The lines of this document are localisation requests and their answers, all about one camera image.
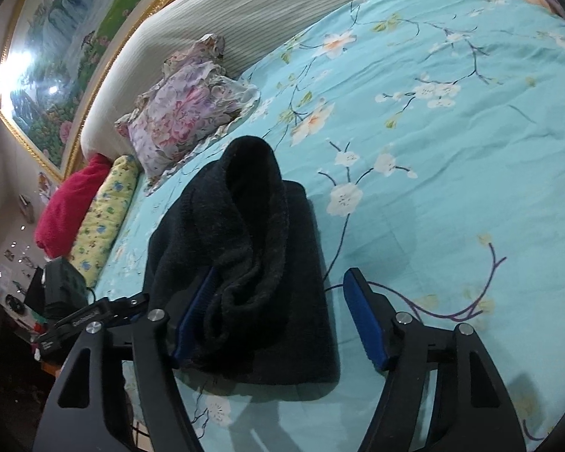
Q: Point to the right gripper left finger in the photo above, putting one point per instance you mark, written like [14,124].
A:
[86,407]

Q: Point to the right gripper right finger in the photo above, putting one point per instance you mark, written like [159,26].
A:
[471,411]

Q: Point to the black fleece pants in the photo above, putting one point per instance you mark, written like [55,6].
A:
[244,239]

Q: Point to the red fleece blanket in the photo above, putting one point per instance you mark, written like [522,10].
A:
[60,221]

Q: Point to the yellow floral bolster pillow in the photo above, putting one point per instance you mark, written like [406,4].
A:
[103,220]

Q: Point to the floral ruffled pillow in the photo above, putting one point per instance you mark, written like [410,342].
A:
[193,105]

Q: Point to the gold framed landscape painting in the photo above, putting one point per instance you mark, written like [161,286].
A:
[55,57]

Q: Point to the white ribbed headboard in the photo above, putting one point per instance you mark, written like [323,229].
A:
[250,29]

